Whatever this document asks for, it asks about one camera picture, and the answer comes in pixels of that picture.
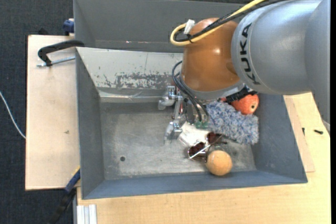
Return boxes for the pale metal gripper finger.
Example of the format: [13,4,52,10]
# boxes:
[163,121,183,145]
[157,88,176,111]

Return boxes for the grey metal bin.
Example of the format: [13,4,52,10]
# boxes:
[72,0,308,200]

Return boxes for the sunglasses with dark red lenses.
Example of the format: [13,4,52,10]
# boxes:
[187,132,228,162]

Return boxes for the blue and white fluffy cloth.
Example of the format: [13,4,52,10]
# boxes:
[205,101,260,145]

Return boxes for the tan ball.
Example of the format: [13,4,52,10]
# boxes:
[205,150,234,177]

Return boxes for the orange toy fruit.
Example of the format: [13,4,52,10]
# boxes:
[230,93,260,116]

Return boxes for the pale wood flat board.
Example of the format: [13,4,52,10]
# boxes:
[25,35,81,191]

